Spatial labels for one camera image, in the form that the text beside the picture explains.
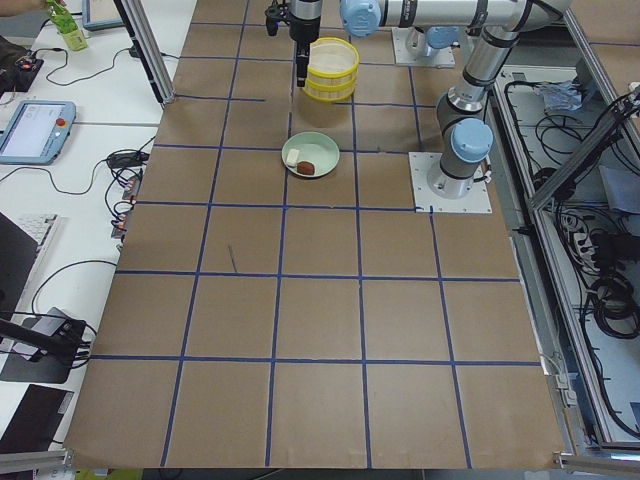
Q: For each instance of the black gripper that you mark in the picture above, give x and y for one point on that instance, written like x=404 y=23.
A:
x=305 y=29

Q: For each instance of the yellow top steamer layer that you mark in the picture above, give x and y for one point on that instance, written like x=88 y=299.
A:
x=334 y=78

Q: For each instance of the yellow steamer layer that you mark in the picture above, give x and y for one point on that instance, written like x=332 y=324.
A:
x=329 y=93
x=334 y=78

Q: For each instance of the brown steamed bun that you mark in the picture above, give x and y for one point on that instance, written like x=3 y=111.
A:
x=305 y=168

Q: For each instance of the yellow bottom steamer layer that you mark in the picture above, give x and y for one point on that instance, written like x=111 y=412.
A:
x=329 y=93

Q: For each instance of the mint green plate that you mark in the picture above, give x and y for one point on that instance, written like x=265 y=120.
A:
x=314 y=147

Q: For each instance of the white steamed bun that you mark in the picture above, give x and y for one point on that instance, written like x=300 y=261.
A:
x=292 y=157

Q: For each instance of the blue teach pendant tablet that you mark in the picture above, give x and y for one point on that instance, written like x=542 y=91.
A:
x=37 y=132

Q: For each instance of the white keyboard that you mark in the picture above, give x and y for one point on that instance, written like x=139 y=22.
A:
x=43 y=229

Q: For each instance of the black laptop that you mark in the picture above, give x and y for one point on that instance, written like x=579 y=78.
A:
x=36 y=420

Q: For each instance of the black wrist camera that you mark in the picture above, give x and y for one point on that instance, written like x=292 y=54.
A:
x=275 y=14

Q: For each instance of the aluminium frame post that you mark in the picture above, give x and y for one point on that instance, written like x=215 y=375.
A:
x=143 y=40

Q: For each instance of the black camera on stand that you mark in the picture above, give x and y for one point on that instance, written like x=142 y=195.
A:
x=53 y=334

